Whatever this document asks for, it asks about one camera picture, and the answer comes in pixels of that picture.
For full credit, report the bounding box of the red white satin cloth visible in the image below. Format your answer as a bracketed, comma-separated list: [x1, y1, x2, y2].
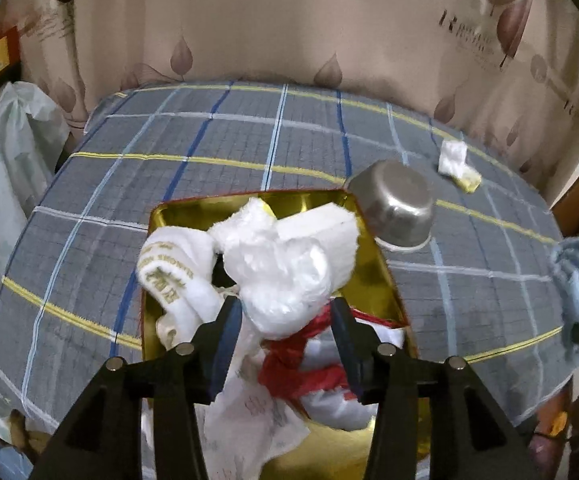
[258, 304, 377, 431]

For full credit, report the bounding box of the light blue towel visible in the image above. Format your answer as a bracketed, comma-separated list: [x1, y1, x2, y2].
[549, 236, 579, 366]

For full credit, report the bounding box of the white fluffy towel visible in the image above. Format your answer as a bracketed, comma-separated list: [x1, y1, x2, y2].
[209, 197, 360, 340]

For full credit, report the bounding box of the white yellow sock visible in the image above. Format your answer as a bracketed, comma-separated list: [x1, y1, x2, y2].
[438, 140, 481, 193]

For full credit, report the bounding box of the grey plaid bed sheet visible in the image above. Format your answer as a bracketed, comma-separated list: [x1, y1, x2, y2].
[0, 82, 573, 432]

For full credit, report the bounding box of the stainless steel bowl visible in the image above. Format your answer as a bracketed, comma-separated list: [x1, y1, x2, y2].
[345, 159, 435, 252]

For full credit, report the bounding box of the beige leaf print curtain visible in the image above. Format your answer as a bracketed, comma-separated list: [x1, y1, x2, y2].
[0, 0, 579, 201]

